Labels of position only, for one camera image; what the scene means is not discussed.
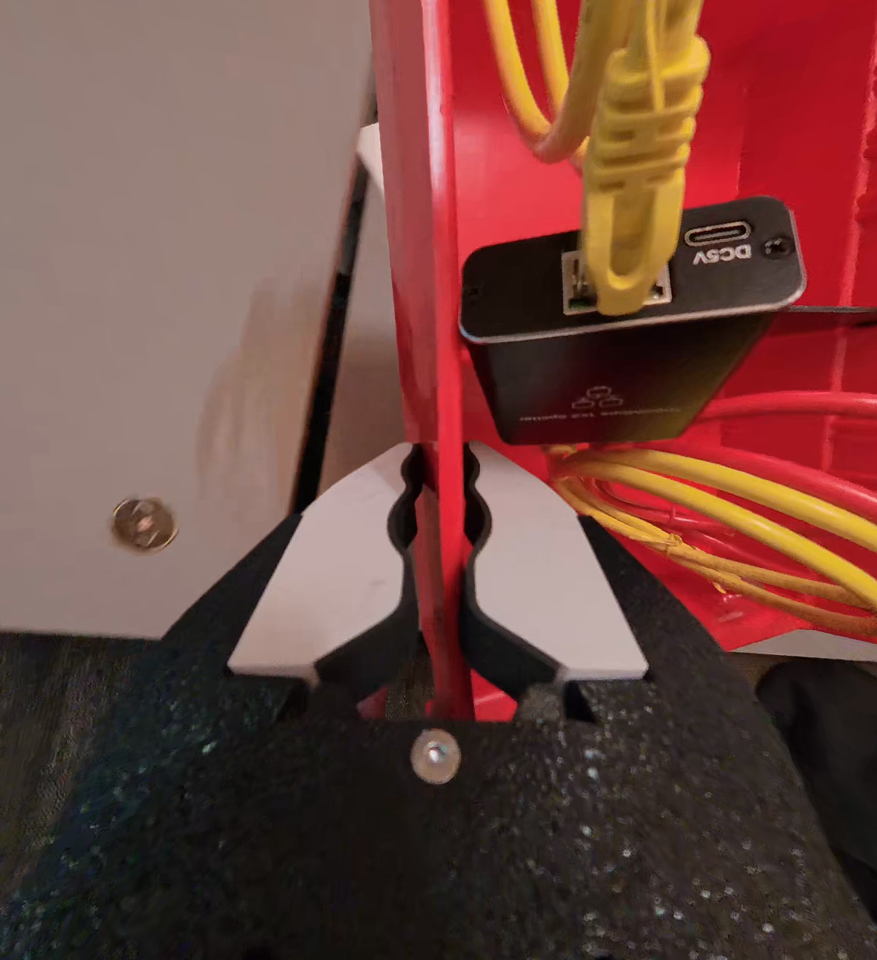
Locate red cable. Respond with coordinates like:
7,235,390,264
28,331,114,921
551,390,877,543

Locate round metal table fastener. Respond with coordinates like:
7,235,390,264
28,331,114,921
111,495,180,555

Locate yellow ethernet cable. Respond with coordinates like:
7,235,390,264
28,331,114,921
482,0,712,317
547,442,877,640

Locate red plastic bin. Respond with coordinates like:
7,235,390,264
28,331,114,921
367,0,877,725

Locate black ethernet adapter box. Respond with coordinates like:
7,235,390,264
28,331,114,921
458,196,808,446

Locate dark cloth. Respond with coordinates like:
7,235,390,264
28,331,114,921
752,658,877,960

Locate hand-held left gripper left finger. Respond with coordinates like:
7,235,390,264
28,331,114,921
226,442,422,688

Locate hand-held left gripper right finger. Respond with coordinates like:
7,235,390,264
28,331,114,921
462,442,650,685

